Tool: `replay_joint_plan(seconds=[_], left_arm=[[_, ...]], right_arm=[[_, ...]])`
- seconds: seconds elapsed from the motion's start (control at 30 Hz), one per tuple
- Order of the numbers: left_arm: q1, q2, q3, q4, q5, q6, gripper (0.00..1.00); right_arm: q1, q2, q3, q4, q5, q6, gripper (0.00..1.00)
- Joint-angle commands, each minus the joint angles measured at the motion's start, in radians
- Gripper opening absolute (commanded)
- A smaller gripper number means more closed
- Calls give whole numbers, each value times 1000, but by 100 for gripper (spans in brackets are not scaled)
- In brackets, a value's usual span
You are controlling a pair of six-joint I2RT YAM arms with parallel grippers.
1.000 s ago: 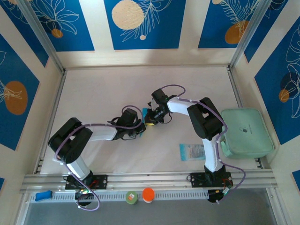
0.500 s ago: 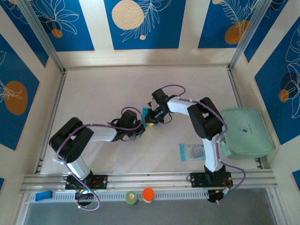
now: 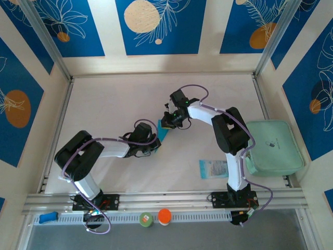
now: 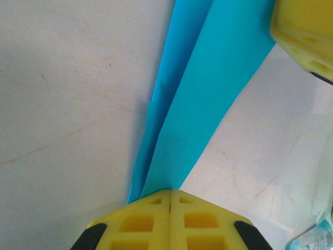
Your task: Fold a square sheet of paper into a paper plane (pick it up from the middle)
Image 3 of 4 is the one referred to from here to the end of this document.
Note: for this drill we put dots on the teal square paper sheet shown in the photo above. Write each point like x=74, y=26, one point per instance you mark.
x=163, y=135

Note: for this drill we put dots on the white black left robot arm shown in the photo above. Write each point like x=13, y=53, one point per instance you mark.
x=75, y=161

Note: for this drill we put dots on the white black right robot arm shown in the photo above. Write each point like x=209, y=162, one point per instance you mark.
x=234, y=172

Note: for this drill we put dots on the blue wet wipes packet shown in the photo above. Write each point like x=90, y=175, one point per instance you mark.
x=213, y=169

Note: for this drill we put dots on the green lid jar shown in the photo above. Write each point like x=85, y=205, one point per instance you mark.
x=146, y=219

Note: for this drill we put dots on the orange lid jar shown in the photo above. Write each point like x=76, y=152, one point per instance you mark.
x=164, y=216

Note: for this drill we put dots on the green circuit board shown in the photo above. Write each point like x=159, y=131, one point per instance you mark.
x=94, y=212
x=251, y=211

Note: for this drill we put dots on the mint green zip case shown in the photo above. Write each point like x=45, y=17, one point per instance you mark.
x=275, y=148

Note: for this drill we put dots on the blue bone-shaped toy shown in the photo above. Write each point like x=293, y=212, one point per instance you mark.
x=48, y=218

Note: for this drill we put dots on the aluminium mounting rail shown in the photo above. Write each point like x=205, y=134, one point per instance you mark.
x=166, y=199

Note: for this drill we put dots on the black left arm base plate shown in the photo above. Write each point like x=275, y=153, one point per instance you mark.
x=113, y=201

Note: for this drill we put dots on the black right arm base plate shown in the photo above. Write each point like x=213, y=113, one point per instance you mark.
x=219, y=199

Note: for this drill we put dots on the aluminium frame post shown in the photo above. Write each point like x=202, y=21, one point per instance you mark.
x=46, y=39
x=275, y=39

